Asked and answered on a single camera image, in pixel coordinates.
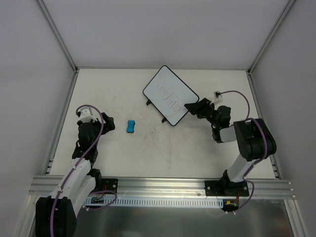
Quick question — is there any blue bone-shaped eraser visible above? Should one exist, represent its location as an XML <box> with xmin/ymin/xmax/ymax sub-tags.
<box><xmin>126</xmin><ymin>120</ymin><xmax>135</xmax><ymax>133</ymax></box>

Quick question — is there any small black-framed whiteboard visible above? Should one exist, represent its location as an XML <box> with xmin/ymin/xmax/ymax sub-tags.
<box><xmin>143</xmin><ymin>65</ymin><xmax>199</xmax><ymax>126</ymax></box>

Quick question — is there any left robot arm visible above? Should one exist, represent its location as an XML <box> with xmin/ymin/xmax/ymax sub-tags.
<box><xmin>35</xmin><ymin>107</ymin><xmax>115</xmax><ymax>237</ymax></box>

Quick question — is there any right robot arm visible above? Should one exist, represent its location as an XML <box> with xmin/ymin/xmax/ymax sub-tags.
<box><xmin>185</xmin><ymin>98</ymin><xmax>277</xmax><ymax>197</ymax></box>

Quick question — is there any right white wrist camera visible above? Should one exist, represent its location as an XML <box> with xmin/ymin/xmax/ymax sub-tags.
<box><xmin>211</xmin><ymin>91</ymin><xmax>223</xmax><ymax>105</ymax></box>

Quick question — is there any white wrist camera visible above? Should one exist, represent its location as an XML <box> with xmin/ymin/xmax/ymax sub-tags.
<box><xmin>76</xmin><ymin>107</ymin><xmax>94</xmax><ymax>123</ymax></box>
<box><xmin>211</xmin><ymin>91</ymin><xmax>223</xmax><ymax>105</ymax></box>

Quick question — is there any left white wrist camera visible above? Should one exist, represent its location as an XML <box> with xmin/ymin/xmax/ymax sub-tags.
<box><xmin>76</xmin><ymin>107</ymin><xmax>94</xmax><ymax>123</ymax></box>

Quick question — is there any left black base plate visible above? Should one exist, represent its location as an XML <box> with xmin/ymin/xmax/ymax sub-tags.
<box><xmin>99</xmin><ymin>178</ymin><xmax>119</xmax><ymax>193</ymax></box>

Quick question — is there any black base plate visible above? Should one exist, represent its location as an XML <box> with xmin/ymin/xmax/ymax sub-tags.
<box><xmin>204</xmin><ymin>180</ymin><xmax>249</xmax><ymax>197</ymax></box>
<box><xmin>99</xmin><ymin>178</ymin><xmax>119</xmax><ymax>193</ymax></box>

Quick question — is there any aluminium front rail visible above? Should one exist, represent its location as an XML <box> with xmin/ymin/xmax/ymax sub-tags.
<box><xmin>29</xmin><ymin>175</ymin><xmax>296</xmax><ymax>199</ymax></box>

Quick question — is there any white slotted cable duct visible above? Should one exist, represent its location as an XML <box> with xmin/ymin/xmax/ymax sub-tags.
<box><xmin>82</xmin><ymin>196</ymin><xmax>224</xmax><ymax>208</ymax></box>

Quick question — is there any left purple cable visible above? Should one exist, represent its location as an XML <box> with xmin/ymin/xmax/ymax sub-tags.
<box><xmin>50</xmin><ymin>105</ymin><xmax>118</xmax><ymax>237</ymax></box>

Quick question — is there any purple cable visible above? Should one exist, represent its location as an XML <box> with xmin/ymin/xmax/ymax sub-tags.
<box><xmin>219</xmin><ymin>90</ymin><xmax>270</xmax><ymax>215</ymax></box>
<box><xmin>50</xmin><ymin>105</ymin><xmax>118</xmax><ymax>237</ymax></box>

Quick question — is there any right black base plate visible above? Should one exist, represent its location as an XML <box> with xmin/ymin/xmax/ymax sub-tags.
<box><xmin>204</xmin><ymin>180</ymin><xmax>249</xmax><ymax>197</ymax></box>

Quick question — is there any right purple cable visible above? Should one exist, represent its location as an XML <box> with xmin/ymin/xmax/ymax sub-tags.
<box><xmin>219</xmin><ymin>90</ymin><xmax>270</xmax><ymax>215</ymax></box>

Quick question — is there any left aluminium frame post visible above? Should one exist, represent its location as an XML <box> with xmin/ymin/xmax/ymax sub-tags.
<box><xmin>36</xmin><ymin>0</ymin><xmax>78</xmax><ymax>73</ymax></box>

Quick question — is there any aluminium frame post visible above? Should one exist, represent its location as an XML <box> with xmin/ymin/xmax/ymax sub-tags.
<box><xmin>247</xmin><ymin>0</ymin><xmax>296</xmax><ymax>75</ymax></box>
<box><xmin>36</xmin><ymin>0</ymin><xmax>78</xmax><ymax>73</ymax></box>

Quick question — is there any right aluminium frame post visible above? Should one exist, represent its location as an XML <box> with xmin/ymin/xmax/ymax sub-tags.
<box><xmin>247</xmin><ymin>0</ymin><xmax>296</xmax><ymax>75</ymax></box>

